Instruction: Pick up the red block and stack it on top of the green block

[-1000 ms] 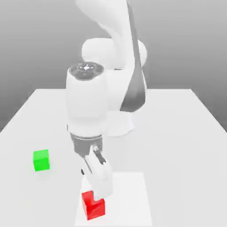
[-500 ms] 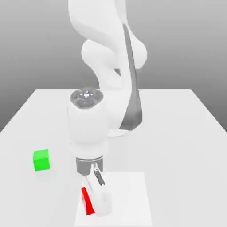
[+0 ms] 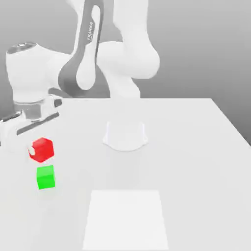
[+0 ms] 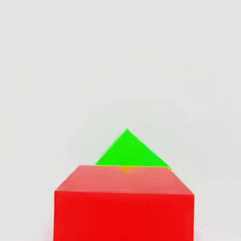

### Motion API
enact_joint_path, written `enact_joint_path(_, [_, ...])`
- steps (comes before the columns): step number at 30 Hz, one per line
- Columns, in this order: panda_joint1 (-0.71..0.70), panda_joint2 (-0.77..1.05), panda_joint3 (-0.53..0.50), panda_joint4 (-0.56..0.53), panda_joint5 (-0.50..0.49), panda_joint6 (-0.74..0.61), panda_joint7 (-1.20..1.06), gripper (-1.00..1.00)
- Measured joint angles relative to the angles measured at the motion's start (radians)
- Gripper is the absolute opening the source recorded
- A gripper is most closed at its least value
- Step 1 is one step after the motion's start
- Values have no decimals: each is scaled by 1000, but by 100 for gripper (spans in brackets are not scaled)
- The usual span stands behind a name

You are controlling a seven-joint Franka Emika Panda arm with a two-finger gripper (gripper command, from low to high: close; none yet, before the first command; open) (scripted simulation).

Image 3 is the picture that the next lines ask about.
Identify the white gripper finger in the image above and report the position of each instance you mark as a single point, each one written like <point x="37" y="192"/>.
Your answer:
<point x="31" y="150"/>

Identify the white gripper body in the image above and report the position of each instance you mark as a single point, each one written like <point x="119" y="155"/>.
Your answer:
<point x="23" y="132"/>

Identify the small red cube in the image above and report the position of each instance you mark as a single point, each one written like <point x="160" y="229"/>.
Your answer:
<point x="43" y="150"/>

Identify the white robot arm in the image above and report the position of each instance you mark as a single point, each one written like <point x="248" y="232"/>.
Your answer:
<point x="127" y="58"/>

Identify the small green cube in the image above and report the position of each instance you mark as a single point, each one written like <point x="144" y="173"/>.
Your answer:
<point x="46" y="178"/>

